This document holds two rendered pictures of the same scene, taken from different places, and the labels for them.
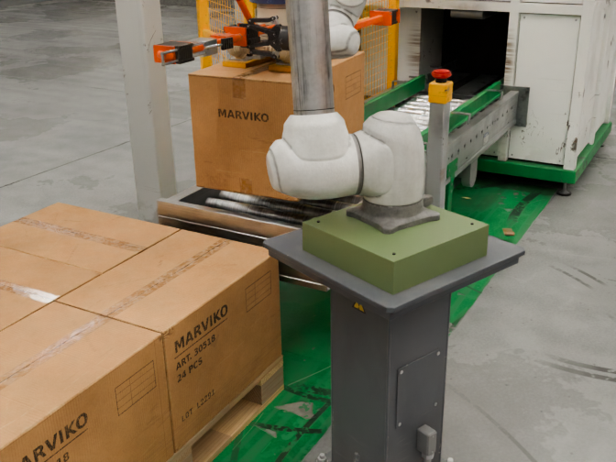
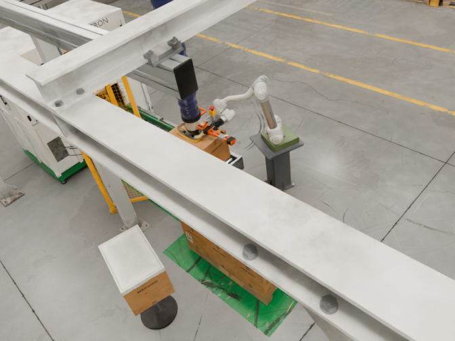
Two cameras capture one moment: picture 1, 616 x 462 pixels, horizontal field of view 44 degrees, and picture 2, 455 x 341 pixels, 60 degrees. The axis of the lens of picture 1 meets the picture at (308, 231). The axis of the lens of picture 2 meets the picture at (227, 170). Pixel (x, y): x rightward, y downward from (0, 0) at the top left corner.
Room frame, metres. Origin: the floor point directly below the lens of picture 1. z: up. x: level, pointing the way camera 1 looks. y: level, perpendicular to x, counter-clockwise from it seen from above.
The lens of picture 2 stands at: (1.17, 3.48, 3.78)
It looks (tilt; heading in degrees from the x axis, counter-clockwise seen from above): 42 degrees down; 291
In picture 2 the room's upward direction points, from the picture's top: 11 degrees counter-clockwise
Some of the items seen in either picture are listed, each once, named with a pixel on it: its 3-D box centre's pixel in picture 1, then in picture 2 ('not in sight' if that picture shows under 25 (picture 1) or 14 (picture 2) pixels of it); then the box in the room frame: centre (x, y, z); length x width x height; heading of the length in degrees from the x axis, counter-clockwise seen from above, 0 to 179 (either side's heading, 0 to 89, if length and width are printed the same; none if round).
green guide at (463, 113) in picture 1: (458, 121); (160, 121); (3.65, -0.74, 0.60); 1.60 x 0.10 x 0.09; 151
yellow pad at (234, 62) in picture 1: (259, 52); (188, 134); (2.81, 0.16, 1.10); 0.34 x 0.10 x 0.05; 151
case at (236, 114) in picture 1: (283, 116); (198, 145); (2.75, 0.08, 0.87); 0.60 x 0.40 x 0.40; 154
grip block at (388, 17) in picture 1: (384, 16); not in sight; (2.89, -0.30, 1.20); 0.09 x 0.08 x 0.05; 61
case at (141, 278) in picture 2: not in sight; (136, 268); (2.86, 1.80, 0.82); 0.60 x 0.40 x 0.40; 136
